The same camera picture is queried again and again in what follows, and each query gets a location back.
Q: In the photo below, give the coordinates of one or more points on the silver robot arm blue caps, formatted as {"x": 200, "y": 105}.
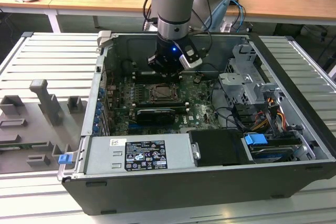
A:
{"x": 173, "y": 6}

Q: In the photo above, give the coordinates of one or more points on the RAM slot black clip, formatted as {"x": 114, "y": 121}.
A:
{"x": 147, "y": 80}
{"x": 162, "y": 103}

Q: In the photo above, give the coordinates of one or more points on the CPU socket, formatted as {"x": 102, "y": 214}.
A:
{"x": 151, "y": 85}

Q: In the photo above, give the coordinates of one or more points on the graphics card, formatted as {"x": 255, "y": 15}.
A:
{"x": 155, "y": 116}

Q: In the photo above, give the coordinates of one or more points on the green motherboard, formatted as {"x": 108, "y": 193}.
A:
{"x": 202, "y": 119}

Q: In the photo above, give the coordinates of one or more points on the white plastic stand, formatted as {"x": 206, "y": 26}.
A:
{"x": 226, "y": 26}

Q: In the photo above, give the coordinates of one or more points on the blue card retention clip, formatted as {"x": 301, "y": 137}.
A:
{"x": 99, "y": 110}
{"x": 97, "y": 127}
{"x": 100, "y": 93}

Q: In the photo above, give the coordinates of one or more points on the pale blue teach pendant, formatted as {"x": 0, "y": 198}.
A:
{"x": 219, "y": 11}

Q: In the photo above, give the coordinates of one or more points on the perforated metal disk cage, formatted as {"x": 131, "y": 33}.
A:
{"x": 236, "y": 98}

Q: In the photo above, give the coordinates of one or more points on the black plastic shroud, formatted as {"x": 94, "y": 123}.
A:
{"x": 218, "y": 148}

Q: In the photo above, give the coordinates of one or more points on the grey power supply with label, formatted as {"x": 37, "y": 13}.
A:
{"x": 105, "y": 155}

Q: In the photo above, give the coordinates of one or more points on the hard disk in blue carrier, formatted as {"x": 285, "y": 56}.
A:
{"x": 256, "y": 139}

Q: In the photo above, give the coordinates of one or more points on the black open PC case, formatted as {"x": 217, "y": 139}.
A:
{"x": 183, "y": 195}

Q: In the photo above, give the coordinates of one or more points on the blue case latch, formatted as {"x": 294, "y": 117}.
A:
{"x": 65, "y": 159}

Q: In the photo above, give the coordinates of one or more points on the grey parts rack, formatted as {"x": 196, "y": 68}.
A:
{"x": 31, "y": 129}

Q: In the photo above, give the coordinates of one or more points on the green RAM stick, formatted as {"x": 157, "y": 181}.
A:
{"x": 23, "y": 145}

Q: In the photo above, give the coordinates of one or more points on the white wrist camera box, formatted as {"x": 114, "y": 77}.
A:
{"x": 190, "y": 57}

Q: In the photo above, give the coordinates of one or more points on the grey drive cage bracket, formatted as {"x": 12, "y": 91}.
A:
{"x": 228, "y": 83}

